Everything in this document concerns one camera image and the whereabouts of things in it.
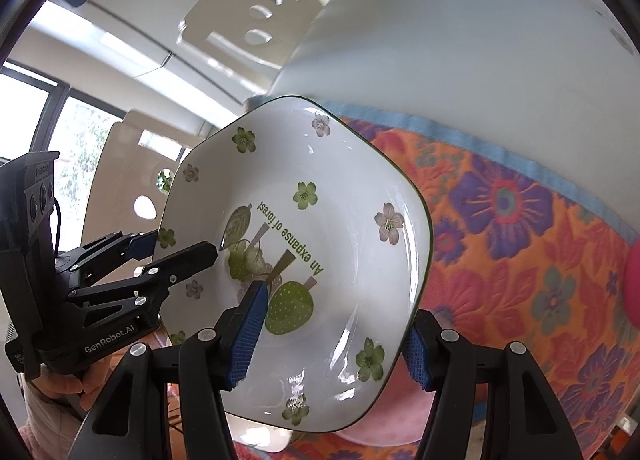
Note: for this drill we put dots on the orange floral quilted mat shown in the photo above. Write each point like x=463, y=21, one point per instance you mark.
x=500, y=265

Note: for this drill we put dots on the pink cartoon bowl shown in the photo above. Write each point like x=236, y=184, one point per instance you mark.
x=390, y=415

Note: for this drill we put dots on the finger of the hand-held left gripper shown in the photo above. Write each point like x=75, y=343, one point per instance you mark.
x=190, y=257
x=142, y=242

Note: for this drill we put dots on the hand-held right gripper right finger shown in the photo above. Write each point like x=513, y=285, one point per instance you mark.
x=417, y=355

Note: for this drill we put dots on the white floral hexagonal plate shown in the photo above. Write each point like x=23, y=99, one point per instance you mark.
x=340, y=200

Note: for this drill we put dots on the white chair with oval holes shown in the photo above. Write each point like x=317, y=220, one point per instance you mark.
x=120, y=165
x=225, y=15

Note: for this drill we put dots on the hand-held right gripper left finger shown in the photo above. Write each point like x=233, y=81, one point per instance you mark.
x=247, y=335

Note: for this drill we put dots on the window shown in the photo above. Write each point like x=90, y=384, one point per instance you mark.
x=75, y=140

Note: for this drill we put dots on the person's left hand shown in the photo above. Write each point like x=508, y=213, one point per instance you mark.
x=62, y=387

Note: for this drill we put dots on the person's left forearm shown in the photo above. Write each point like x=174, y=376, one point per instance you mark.
x=45, y=430

